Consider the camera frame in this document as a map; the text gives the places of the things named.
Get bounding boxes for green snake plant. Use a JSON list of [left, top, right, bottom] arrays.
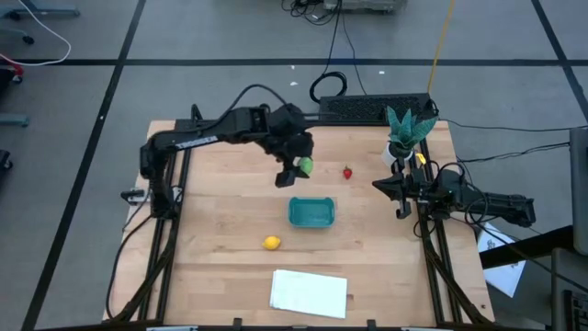
[[385, 106, 439, 155]]

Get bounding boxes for black cable bundle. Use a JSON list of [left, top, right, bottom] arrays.
[[280, 0, 344, 27]]

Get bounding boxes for red object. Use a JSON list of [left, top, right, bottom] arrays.
[[0, 58, 25, 85]]

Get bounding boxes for grey device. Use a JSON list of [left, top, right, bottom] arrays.
[[322, 0, 409, 14]]

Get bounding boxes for black mesh computer case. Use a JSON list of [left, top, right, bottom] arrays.
[[317, 92, 436, 124]]

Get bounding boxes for white folded cloth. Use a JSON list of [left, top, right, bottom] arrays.
[[268, 268, 349, 321]]

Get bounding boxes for black base connector plate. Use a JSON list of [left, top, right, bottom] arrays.
[[120, 187, 149, 207]]

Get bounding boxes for teal plastic container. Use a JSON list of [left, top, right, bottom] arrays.
[[288, 196, 336, 229]]

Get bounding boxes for black floor cable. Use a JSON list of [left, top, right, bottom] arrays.
[[457, 141, 571, 165], [439, 117, 588, 133]]

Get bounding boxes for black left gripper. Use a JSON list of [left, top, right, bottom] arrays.
[[264, 130, 317, 189]]

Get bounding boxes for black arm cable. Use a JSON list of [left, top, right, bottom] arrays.
[[214, 83, 289, 126], [413, 161, 495, 240]]

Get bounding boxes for black coiled cable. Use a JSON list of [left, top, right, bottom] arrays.
[[308, 0, 349, 105]]

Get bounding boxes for white paper sheets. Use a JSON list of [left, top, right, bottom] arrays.
[[476, 222, 528, 299]]

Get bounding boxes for black bar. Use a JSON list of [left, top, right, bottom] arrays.
[[479, 223, 576, 271]]

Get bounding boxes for grey desk foot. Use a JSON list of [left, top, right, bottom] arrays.
[[3, 0, 83, 20], [0, 114, 31, 129]]

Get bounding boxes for black power cable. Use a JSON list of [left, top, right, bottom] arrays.
[[104, 213, 155, 321]]

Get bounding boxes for white plant pot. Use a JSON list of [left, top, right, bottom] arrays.
[[381, 142, 414, 169]]

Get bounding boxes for grey box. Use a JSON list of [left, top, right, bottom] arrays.
[[568, 126, 588, 257]]

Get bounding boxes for yellow cable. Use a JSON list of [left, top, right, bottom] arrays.
[[425, 0, 458, 97]]

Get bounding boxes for thin black cable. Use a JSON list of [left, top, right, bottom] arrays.
[[341, 13, 368, 97]]

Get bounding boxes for white cable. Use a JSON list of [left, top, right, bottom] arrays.
[[0, 0, 74, 68]]

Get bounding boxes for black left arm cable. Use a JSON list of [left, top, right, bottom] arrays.
[[214, 83, 289, 126]]

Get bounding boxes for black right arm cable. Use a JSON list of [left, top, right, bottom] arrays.
[[413, 161, 495, 240]]

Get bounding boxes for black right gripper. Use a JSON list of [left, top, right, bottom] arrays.
[[371, 160, 431, 221]]

